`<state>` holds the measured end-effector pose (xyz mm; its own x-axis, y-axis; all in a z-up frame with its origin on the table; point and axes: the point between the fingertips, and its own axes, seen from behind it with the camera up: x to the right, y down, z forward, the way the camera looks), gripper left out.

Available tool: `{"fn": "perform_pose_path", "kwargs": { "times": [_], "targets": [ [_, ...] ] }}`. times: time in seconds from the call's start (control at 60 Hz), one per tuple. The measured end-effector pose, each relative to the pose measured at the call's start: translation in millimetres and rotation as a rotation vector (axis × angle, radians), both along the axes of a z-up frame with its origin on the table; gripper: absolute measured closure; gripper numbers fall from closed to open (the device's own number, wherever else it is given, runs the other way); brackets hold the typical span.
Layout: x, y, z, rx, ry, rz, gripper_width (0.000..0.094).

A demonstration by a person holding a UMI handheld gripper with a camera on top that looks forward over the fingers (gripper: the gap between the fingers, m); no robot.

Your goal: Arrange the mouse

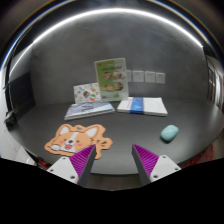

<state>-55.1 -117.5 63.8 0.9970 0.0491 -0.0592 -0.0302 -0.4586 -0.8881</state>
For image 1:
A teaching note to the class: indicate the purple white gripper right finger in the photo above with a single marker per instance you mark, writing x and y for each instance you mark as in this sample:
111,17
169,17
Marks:
150,166

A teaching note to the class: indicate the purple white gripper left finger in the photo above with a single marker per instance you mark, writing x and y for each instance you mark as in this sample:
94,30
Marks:
76,168

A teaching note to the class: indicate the orange corgi mouse pad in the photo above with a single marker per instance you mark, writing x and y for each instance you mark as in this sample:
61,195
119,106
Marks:
69,140

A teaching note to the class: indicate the teal computer mouse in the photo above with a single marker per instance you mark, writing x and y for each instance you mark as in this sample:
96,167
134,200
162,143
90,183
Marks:
169,133

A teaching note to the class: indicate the grey blue book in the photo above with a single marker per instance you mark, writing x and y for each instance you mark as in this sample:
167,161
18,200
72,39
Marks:
87,109

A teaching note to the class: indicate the white book with blue band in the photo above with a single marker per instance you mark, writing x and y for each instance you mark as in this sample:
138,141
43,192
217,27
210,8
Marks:
143,105

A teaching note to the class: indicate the small white sticker card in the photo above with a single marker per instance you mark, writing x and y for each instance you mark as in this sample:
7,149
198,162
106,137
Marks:
86,93

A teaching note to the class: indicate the green standing leaflet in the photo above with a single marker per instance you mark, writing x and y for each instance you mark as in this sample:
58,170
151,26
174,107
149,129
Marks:
112,79

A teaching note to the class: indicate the white wall socket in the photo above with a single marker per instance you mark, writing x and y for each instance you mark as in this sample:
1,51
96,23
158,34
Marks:
150,76
138,76
160,78

